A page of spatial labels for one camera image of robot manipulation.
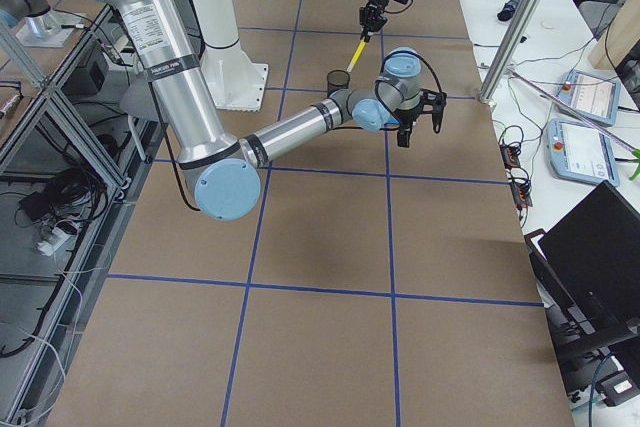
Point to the black power adapter box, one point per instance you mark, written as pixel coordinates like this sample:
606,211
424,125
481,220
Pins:
35,206

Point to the aluminium frame post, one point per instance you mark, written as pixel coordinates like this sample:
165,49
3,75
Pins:
506,49

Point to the near teach pendant tablet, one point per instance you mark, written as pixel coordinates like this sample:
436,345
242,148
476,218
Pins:
580,153

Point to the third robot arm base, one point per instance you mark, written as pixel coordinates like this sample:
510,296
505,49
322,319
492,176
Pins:
43,26

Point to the teach pendant tablet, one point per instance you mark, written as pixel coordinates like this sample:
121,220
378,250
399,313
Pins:
580,153
594,96

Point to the black laptop monitor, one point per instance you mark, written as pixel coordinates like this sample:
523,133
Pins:
594,251

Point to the orange black usb hub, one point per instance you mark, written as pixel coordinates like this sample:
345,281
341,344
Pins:
510,156

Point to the yellow highlighter pen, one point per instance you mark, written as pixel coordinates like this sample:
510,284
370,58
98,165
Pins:
357,54

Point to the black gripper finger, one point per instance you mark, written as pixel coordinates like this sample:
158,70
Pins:
403,136
371,19

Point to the far teach pendant tablet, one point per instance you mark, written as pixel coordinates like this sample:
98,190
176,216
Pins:
594,96

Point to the black mesh pen holder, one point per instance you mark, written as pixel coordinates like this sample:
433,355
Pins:
337,80

